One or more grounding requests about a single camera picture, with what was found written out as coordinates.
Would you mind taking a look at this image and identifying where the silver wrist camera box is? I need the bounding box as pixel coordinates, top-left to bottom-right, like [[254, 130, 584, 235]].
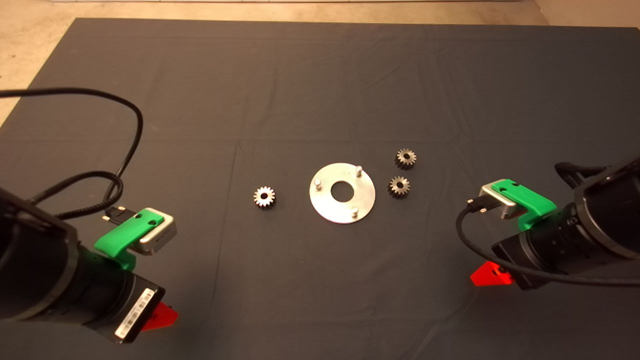
[[479, 185, 518, 220], [132, 207, 178, 257]]

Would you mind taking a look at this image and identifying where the small steel planetary gear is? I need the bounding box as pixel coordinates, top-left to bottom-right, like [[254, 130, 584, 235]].
[[253, 186, 276, 210], [387, 176, 411, 199], [395, 148, 418, 170]]

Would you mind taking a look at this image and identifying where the thin black camera cable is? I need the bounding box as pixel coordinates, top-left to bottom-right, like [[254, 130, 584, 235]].
[[0, 88, 145, 226], [455, 197, 640, 287]]

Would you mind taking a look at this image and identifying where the dark grey table cloth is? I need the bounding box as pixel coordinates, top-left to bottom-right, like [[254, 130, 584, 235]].
[[0, 18, 640, 360]]

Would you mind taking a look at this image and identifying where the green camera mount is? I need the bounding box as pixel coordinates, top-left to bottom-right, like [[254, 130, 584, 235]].
[[490, 178, 557, 232], [94, 207, 166, 272]]

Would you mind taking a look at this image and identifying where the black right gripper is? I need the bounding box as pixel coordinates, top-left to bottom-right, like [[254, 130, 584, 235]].
[[470, 223, 565, 291]]

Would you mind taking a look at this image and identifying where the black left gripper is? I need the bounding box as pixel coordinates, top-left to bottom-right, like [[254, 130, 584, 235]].
[[95, 257, 179, 345]]

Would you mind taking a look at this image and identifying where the round metal carrier plate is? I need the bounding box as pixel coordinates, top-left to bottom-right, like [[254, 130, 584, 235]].
[[309, 162, 376, 225]]

